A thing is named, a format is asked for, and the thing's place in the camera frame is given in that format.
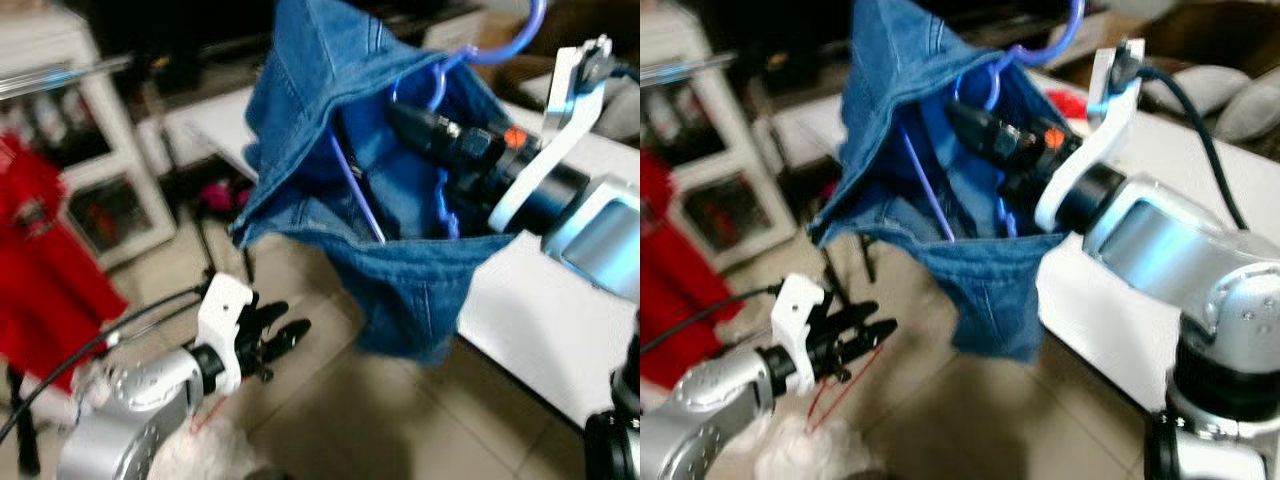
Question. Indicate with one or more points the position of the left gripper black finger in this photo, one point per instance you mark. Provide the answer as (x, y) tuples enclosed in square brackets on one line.
[(270, 315), (288, 340), (872, 340), (855, 315)]

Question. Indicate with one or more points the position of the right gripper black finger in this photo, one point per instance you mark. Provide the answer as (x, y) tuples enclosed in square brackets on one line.
[(978, 120), (420, 122)]

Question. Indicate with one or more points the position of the blue-purple plastic hanger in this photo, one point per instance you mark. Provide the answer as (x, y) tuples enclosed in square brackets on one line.
[(925, 185), (357, 185)]

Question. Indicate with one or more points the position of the blue denim jeans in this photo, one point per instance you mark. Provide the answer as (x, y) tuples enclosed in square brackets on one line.
[(420, 290), (990, 290)]

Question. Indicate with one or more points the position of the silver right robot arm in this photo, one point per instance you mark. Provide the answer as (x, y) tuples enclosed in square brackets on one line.
[(1160, 230), (600, 235)]

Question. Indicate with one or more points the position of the red cloth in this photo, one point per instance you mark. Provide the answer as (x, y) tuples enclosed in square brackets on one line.
[(1068, 102)]

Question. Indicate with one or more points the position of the white fluffy cloth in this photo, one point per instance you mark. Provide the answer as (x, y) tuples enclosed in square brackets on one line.
[(205, 450), (795, 450)]

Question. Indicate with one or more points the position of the light grey pillow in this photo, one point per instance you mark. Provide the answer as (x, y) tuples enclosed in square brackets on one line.
[(1190, 90), (1250, 105)]

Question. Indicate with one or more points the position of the brown armchair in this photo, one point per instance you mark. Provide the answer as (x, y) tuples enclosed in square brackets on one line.
[(590, 25), (1220, 30)]

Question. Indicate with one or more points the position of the red hanging garment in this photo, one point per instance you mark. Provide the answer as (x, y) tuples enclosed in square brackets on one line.
[(40, 280), (665, 270)]

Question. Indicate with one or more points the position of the white shelf unit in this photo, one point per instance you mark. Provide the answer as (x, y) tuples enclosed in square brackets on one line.
[(110, 165), (720, 170)]

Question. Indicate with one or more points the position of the black rack stand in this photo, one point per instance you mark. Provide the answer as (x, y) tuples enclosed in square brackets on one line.
[(22, 430)]

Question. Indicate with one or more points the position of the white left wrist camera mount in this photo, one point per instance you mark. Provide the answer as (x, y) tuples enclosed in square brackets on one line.
[(222, 310), (795, 300)]

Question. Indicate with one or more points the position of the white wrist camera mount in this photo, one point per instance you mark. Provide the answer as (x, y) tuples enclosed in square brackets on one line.
[(222, 310), (795, 300), (570, 110), (1105, 130)]

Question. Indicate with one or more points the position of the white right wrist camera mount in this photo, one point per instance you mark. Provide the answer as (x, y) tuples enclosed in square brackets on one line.
[(1105, 130), (570, 110)]

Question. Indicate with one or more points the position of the silver clothes rail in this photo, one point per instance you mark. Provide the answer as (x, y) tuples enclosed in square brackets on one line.
[(60, 78), (685, 70)]

